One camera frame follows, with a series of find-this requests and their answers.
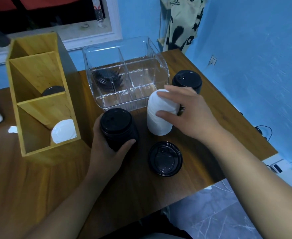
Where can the white window frame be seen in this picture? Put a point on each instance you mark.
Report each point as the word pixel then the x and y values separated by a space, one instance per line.
pixel 91 38

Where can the person's right forearm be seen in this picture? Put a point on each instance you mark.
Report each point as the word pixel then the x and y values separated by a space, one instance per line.
pixel 265 186

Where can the grey shirt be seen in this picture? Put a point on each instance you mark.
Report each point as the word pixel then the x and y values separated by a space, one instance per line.
pixel 163 236

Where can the wooden three-compartment organizer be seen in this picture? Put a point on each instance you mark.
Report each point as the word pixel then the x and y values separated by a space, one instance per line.
pixel 46 109

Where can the cream tote bag black print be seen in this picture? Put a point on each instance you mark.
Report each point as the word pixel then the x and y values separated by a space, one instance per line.
pixel 185 22

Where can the white power adapter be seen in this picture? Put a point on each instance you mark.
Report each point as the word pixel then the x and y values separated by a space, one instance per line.
pixel 207 187

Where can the dark shoe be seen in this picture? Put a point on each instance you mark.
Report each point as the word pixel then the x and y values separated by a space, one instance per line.
pixel 165 212

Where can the short stack of black lids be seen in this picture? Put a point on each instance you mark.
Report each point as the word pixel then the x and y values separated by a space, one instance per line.
pixel 187 78

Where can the pile of black and white cup lids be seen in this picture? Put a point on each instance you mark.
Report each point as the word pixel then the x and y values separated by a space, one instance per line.
pixel 106 80

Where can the crumpled white tissue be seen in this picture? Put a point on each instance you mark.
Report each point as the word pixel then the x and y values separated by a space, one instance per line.
pixel 12 129

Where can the clear plastic container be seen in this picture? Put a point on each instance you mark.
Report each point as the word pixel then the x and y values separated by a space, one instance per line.
pixel 160 69

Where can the white wall socket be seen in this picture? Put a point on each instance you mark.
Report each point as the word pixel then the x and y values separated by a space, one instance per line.
pixel 212 60

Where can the person's left hand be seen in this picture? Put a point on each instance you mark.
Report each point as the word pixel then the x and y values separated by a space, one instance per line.
pixel 103 161

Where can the person's right hand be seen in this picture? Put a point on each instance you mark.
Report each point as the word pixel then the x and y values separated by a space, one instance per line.
pixel 198 116

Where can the clear plastic water bottle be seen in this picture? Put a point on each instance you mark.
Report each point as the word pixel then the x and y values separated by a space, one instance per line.
pixel 98 11

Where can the large black cup lid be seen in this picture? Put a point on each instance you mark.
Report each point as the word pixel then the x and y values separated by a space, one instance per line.
pixel 165 159

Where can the person's left forearm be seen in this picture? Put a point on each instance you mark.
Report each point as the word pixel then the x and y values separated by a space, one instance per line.
pixel 61 214

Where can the white domed cup lid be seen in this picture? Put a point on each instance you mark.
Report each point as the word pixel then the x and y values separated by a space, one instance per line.
pixel 158 126

